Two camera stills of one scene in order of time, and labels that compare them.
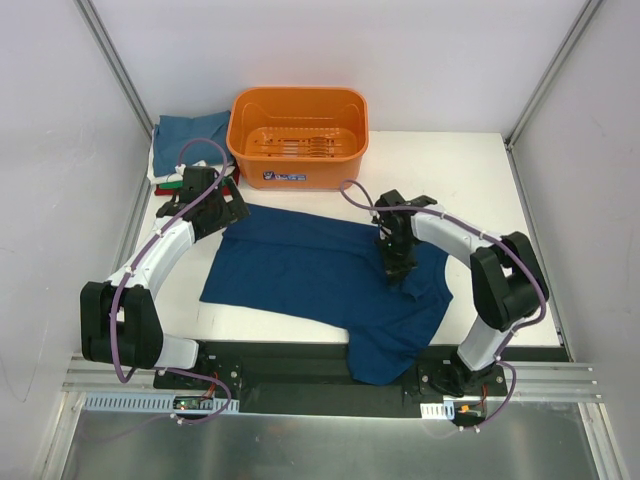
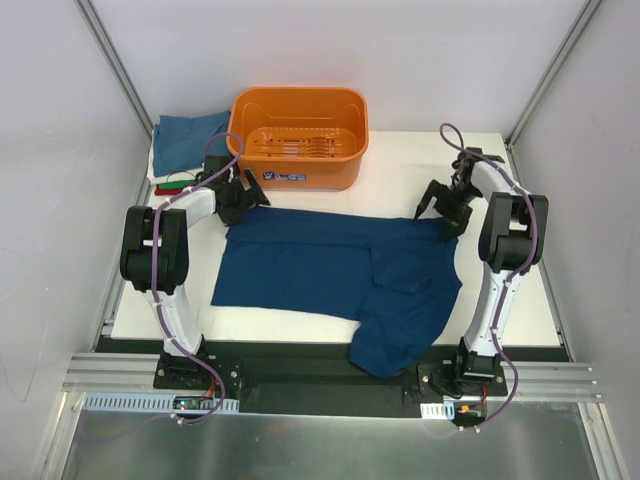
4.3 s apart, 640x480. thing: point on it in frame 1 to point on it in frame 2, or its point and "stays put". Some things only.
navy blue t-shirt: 329,272 stays put
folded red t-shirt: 174,192 stays put
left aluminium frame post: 95,23 stays put
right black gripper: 397,261 to 448,204
